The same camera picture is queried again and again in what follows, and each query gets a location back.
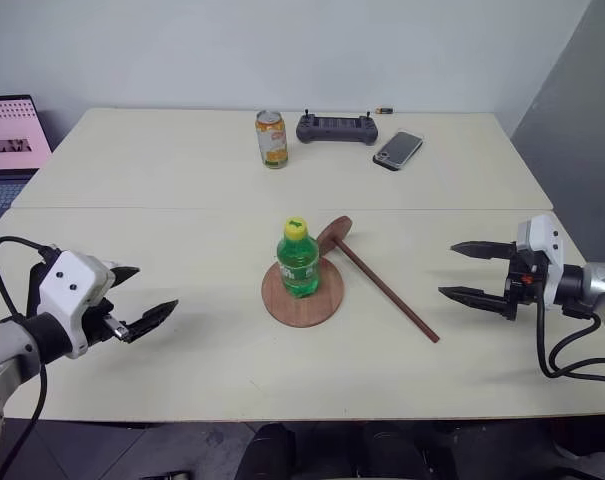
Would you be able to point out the open laptop pink screen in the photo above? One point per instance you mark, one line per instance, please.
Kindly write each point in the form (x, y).
(7, 135)

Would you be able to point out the small black yellow battery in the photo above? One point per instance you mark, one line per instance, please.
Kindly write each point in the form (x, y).
(384, 110)

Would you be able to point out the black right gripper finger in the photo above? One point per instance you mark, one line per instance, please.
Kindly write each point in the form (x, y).
(474, 297)
(484, 250)

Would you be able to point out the dark grey remote controller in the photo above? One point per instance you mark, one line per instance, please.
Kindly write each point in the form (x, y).
(338, 129)

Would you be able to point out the black smartphone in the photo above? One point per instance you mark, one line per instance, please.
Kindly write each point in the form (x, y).
(398, 150)

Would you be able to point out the dark rounded shape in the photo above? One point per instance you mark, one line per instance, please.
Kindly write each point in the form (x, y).
(267, 452)
(392, 452)

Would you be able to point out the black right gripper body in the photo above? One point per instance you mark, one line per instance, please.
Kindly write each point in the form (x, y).
(524, 287)

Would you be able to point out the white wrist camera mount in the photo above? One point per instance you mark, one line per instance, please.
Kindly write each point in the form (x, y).
(67, 280)
(537, 232)

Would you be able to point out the round wooden coaster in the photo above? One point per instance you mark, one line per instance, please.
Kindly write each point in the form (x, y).
(327, 300)

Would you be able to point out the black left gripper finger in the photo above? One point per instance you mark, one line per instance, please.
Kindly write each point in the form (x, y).
(152, 316)
(124, 275)

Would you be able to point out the orange drink can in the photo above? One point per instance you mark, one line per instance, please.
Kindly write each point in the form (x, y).
(272, 142)

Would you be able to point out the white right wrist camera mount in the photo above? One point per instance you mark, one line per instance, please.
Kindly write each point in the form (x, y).
(537, 232)

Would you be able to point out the green plastic bottle yellow cap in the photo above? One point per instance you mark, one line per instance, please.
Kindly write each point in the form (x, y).
(298, 265)

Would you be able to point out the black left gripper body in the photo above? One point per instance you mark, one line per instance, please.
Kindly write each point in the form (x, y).
(99, 322)

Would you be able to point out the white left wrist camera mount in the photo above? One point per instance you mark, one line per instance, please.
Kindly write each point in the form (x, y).
(67, 280)

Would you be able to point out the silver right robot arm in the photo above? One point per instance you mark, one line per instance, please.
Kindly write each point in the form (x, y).
(602, 285)

